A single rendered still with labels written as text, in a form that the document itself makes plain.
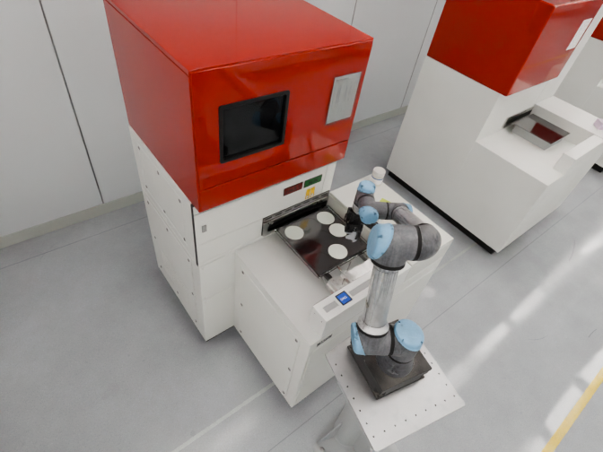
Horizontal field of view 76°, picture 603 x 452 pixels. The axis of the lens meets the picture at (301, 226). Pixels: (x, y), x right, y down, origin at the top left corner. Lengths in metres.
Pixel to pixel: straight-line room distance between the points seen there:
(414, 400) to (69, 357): 1.98
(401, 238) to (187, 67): 0.83
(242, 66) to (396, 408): 1.39
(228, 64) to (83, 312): 2.06
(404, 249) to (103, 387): 1.96
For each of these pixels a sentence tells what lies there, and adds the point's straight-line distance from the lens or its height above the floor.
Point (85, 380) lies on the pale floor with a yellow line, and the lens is 2.71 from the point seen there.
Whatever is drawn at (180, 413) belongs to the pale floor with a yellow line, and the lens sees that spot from 2.51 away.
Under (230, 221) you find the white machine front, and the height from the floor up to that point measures 1.05.
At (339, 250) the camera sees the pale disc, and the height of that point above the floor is 0.90.
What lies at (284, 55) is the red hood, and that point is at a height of 1.81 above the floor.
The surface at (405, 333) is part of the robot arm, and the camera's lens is 1.51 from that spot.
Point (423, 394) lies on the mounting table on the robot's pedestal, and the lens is 1.80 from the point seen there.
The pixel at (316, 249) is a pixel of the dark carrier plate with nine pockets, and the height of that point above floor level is 0.90.
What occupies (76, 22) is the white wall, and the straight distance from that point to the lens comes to 2.81.
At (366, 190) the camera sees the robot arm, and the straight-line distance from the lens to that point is 1.67.
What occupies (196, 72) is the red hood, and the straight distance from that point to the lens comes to 1.31.
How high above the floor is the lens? 2.36
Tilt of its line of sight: 45 degrees down
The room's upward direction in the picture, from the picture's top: 11 degrees clockwise
